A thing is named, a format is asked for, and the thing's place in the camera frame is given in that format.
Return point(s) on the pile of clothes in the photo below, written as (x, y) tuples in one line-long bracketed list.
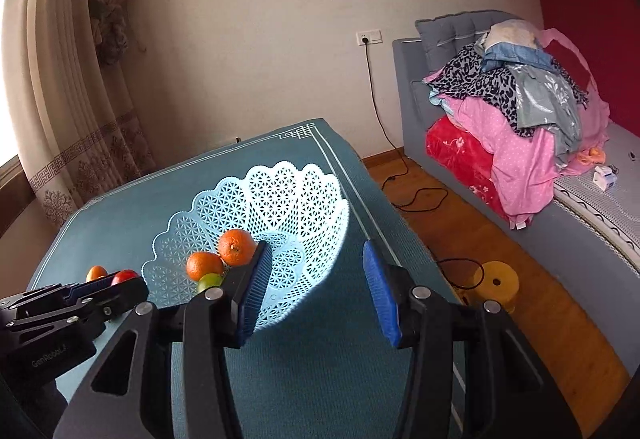
[(520, 154)]

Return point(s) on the grey tufted cushion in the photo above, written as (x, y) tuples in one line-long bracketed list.
[(450, 34)]

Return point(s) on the beige patterned curtain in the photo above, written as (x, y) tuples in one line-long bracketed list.
[(65, 94)]

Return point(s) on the yellow round stool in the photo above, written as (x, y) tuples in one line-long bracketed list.
[(500, 279)]

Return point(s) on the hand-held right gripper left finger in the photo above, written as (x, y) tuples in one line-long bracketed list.
[(254, 291)]

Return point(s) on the grey striped bedspread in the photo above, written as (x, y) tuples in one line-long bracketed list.
[(610, 214)]

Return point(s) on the white cloth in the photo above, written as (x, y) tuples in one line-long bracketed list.
[(512, 31)]

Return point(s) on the leopard print cloth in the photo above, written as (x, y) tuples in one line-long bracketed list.
[(480, 81)]

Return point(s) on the grey-green floral cloth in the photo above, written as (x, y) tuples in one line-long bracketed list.
[(545, 99)]

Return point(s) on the small orange item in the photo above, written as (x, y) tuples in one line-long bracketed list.
[(592, 154)]

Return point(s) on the red tomato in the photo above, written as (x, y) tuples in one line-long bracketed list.
[(125, 276)]

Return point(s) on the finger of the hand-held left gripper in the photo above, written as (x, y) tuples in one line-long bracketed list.
[(127, 294), (90, 288)]

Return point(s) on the red floral blanket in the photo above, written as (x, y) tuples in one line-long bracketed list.
[(460, 149)]

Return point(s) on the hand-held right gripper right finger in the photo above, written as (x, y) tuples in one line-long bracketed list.
[(380, 291)]

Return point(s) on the green tomato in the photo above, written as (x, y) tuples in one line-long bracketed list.
[(209, 282)]

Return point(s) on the yellow-orange orange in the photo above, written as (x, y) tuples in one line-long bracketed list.
[(95, 273)]

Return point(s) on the dark orange mandarin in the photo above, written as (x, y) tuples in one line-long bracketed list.
[(236, 246), (204, 265)]

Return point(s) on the blue denim garment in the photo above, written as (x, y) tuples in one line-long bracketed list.
[(515, 54)]

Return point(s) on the light blue lattice plastic basket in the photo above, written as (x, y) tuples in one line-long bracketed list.
[(280, 199)]

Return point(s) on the white wall socket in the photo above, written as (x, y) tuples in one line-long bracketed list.
[(369, 37)]

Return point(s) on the red wall panel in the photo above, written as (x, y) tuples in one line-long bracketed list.
[(595, 19)]

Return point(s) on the grey sofa bed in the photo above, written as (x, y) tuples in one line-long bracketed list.
[(575, 259)]

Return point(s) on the small white box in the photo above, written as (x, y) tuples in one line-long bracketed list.
[(605, 178)]

